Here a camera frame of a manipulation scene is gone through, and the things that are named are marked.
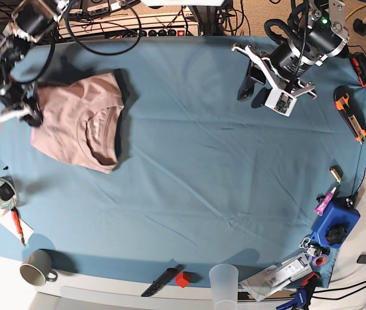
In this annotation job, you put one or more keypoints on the grey ceramic mug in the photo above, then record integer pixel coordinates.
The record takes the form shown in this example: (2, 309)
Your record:
(37, 269)

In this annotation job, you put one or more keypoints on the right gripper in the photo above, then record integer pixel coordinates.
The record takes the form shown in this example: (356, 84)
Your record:
(16, 97)

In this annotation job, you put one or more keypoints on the pink T-shirt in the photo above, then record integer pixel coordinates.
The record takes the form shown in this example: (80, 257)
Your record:
(80, 120)

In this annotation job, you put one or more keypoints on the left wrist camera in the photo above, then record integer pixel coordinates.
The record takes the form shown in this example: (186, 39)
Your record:
(280, 101)

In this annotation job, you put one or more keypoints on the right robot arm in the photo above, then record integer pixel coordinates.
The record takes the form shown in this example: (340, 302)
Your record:
(30, 22)

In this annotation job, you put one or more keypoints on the orange black tool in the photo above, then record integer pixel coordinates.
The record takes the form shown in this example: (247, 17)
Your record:
(358, 62)

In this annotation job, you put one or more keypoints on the blue box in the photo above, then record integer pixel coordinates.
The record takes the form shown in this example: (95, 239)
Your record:
(336, 213)

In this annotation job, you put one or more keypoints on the packaging card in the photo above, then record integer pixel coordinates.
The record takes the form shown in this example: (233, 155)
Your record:
(274, 278)

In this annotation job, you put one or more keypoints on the purple tape roll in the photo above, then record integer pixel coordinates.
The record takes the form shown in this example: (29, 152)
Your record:
(320, 260)

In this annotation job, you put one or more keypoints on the blue table cloth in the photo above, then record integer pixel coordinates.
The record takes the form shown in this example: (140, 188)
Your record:
(203, 178)

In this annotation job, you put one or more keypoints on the metal keyring clips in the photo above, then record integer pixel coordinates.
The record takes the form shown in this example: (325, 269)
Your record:
(311, 248)

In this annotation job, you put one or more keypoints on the black knob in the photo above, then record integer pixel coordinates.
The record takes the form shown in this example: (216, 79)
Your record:
(336, 235)

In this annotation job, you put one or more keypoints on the red pen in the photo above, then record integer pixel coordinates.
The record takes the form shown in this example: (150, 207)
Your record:
(17, 223)

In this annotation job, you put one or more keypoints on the small battery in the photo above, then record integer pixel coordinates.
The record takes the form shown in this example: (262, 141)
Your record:
(336, 173)

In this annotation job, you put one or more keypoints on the blue clamp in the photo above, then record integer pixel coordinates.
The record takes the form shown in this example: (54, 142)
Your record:
(304, 294)

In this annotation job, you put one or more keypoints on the translucent plastic cup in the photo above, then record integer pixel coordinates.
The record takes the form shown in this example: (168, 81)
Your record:
(224, 286)

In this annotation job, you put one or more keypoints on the purple glue tube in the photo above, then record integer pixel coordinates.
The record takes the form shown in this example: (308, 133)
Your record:
(319, 210)

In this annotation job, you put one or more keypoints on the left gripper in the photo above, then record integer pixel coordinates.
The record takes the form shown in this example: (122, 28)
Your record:
(283, 63)

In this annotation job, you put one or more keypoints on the power strip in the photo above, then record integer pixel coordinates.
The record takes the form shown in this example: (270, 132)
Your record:
(170, 32)

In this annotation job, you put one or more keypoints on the red cube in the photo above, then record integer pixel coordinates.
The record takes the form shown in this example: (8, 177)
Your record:
(182, 279)

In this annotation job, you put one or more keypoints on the white paper note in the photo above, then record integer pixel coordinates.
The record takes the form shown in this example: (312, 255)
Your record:
(7, 222)

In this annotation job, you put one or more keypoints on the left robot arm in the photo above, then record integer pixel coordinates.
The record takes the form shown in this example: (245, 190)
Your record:
(313, 32)

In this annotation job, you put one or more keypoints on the orange black utility knife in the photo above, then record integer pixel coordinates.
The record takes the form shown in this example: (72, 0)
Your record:
(344, 103)

